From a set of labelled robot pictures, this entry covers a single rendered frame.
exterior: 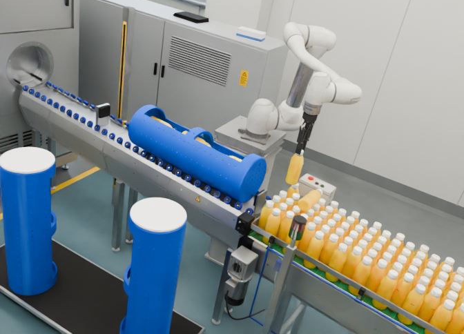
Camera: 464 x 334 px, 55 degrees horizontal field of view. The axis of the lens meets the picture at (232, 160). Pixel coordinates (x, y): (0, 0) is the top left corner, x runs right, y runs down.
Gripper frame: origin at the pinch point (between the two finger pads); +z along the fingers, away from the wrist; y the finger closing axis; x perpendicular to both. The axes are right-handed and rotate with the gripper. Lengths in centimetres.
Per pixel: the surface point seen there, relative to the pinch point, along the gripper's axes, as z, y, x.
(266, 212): 30.9, 24.9, 0.7
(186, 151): 22, 22, -59
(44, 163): 33, 80, -109
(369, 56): 0, -261, -56
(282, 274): 42, 47, 27
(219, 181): 28.4, 23.5, -31.8
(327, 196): 28.9, -14.7, 18.0
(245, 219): 36.2, 32.4, -6.4
